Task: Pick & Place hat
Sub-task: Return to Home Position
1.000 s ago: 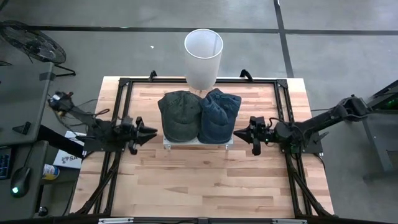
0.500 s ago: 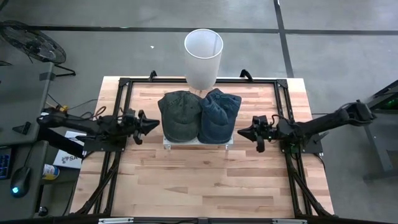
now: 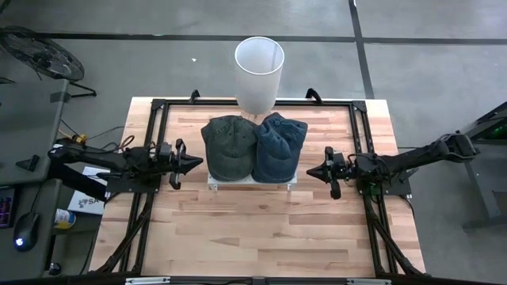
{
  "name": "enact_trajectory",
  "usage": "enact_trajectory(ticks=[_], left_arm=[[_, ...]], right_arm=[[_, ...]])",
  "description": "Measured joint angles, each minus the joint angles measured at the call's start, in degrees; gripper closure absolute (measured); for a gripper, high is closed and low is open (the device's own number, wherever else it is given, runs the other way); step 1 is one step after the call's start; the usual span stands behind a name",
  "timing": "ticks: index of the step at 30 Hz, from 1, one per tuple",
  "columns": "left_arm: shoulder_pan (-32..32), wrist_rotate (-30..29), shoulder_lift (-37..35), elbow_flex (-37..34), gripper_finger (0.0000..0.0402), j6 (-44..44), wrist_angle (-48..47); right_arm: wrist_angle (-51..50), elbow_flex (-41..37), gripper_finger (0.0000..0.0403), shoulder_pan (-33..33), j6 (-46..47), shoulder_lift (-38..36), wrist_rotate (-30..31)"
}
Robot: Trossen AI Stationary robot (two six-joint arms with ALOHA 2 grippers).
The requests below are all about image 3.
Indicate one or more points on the black backlit keyboard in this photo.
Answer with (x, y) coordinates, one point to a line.
(6, 206)

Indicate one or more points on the black floor fan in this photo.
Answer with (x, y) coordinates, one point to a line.
(43, 55)

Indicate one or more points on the dark green baseball cap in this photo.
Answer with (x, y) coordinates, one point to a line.
(229, 150)

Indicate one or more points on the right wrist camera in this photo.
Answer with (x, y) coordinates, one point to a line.
(341, 160)

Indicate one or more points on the blue denim baseball cap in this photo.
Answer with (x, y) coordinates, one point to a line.
(275, 154)

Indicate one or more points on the black tape piece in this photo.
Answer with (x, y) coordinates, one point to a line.
(28, 163)
(60, 97)

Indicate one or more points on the white cylindrical bin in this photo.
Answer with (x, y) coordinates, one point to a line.
(257, 87)

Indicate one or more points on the white perforated metal shelf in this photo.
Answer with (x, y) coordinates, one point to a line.
(253, 184)

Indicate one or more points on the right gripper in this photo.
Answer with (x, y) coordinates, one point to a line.
(334, 186)

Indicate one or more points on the yellow plug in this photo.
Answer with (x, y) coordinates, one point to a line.
(80, 138)

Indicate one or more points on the silver aluminium bracket strip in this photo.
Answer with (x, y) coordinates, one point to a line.
(368, 282)
(146, 280)

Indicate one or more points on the black metal bar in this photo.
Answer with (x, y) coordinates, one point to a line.
(75, 180)

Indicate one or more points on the black aluminium extrusion frame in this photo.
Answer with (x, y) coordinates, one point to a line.
(336, 103)

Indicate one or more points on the white yellow tin can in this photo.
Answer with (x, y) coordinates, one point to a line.
(63, 218)

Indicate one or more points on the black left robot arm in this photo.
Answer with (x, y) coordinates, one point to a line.
(99, 158)

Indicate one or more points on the small black knob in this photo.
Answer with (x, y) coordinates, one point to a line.
(54, 269)

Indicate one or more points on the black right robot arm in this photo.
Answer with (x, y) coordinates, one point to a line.
(416, 158)

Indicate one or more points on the black computer mouse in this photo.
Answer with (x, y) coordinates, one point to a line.
(25, 229)

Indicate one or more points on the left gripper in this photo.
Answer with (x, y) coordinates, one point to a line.
(179, 166)

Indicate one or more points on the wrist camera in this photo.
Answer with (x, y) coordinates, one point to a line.
(165, 150)
(341, 160)

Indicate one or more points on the dark grey metal stand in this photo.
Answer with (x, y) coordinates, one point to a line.
(478, 178)

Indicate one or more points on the white printed cardboard box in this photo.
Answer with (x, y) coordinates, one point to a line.
(85, 204)

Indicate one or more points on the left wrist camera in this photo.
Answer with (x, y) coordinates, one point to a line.
(165, 150)

